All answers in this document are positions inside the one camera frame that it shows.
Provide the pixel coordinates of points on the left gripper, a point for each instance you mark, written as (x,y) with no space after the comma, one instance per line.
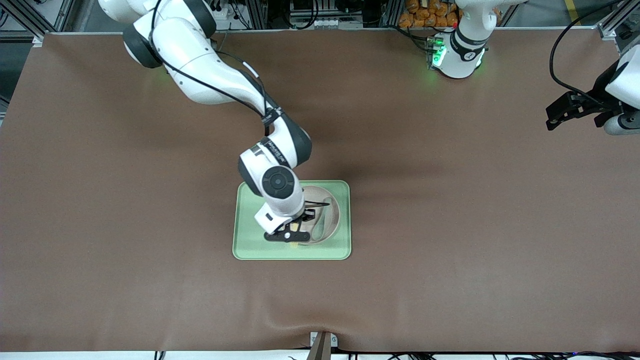
(594,99)

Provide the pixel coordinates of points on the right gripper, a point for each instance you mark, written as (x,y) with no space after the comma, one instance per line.
(306,215)

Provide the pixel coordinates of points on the grey-green plastic spoon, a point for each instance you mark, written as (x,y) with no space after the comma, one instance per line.
(320,231)

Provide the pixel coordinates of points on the yellow plastic fork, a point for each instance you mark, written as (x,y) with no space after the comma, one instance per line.
(294,245)

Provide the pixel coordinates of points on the beige round plate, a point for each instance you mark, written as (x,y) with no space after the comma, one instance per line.
(337,215)

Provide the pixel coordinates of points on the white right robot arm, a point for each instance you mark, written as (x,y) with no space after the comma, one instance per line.
(200,65)

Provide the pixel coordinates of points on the light green rectangular tray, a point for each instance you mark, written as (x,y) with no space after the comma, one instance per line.
(245,235)

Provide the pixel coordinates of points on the brown table cover mat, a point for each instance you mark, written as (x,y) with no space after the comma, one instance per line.
(150,275)

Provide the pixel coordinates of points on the orange bread pile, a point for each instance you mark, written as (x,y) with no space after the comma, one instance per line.
(425,15)

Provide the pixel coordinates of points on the grey equipment box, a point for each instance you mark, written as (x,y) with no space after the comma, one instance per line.
(325,22)

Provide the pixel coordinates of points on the white power strip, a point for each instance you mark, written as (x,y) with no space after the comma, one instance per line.
(223,14)

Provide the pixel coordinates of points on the aluminium frame corner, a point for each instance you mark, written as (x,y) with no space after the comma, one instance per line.
(612,25)

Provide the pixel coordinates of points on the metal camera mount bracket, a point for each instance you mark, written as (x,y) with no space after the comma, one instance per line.
(322,350)

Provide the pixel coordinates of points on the aluminium frame post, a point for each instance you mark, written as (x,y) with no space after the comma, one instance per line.
(257,12)

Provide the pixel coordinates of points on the aluminium frame beam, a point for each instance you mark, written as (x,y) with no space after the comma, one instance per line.
(65,15)

